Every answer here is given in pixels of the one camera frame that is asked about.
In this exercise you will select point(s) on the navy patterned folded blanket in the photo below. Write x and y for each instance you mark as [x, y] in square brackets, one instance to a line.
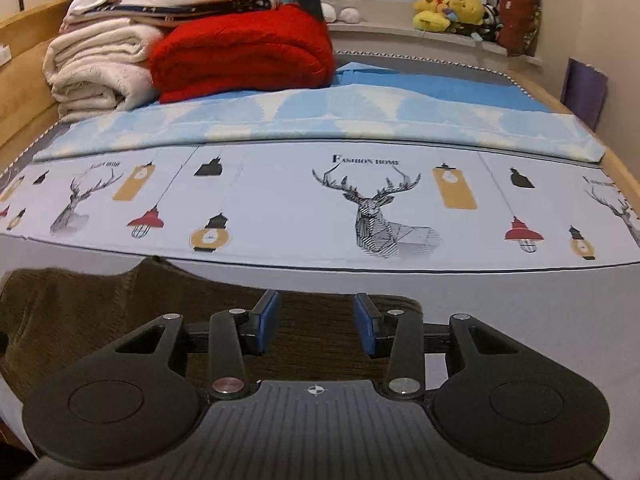
[210, 9]

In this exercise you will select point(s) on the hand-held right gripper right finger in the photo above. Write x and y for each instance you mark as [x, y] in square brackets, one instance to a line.
[365, 322]

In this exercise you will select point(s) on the light blue patterned quilt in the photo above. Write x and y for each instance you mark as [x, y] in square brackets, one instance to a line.
[350, 110]

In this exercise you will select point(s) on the cream fleece blanket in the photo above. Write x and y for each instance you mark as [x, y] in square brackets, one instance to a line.
[95, 60]

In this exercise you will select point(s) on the red folded blanket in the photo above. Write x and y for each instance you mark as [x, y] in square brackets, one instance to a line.
[240, 50]

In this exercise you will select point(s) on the dark red plush bag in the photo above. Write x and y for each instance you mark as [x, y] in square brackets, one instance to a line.
[520, 17]

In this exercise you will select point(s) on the yellow plush toy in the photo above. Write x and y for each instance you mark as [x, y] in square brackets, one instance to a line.
[431, 7]
[467, 10]

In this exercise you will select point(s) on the dark brown pants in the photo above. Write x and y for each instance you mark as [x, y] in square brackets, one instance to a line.
[75, 310]

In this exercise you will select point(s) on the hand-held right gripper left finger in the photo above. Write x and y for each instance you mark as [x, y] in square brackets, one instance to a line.
[267, 321]

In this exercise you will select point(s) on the deer printed bed sheet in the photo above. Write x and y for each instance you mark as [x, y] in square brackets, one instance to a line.
[280, 200]

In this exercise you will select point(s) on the deer print bed sheet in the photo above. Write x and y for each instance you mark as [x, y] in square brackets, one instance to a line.
[20, 85]

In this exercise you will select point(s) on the plain blue sheet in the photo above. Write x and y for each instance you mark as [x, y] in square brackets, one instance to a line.
[440, 87]

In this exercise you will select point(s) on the purple bag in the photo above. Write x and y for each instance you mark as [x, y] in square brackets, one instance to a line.
[582, 92]

